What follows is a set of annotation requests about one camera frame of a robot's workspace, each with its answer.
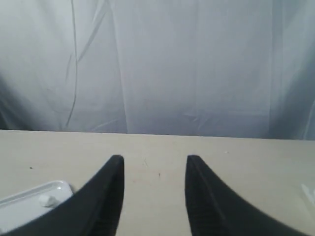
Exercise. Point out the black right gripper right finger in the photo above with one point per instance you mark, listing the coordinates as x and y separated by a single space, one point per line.
214 209

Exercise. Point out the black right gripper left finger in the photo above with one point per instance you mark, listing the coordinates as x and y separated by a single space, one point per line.
94 210

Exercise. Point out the white marshmallow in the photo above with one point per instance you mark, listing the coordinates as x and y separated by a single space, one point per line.
48 201

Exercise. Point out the white rectangular plastic tray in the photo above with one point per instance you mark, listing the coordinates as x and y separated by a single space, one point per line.
23 207

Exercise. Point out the grey-white backdrop curtain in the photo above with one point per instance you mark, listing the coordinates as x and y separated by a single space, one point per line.
230 68

